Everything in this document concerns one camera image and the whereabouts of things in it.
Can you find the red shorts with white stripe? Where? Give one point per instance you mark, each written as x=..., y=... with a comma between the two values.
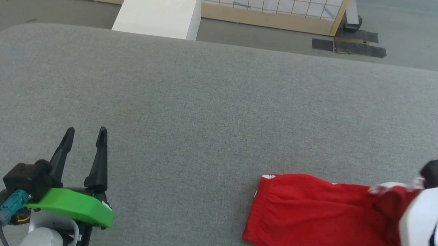
x=316, y=218

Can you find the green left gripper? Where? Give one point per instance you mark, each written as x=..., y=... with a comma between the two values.
x=75, y=205

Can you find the white box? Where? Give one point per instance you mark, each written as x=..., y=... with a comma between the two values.
x=160, y=7

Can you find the grey fabric sofa cushion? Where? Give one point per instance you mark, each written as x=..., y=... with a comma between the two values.
x=200, y=137

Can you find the black floor plates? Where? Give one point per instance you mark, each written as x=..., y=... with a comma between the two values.
x=349, y=45

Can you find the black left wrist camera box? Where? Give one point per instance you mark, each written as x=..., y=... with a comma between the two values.
x=28, y=177

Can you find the grey metal stand leg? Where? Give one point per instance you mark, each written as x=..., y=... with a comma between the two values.
x=353, y=12

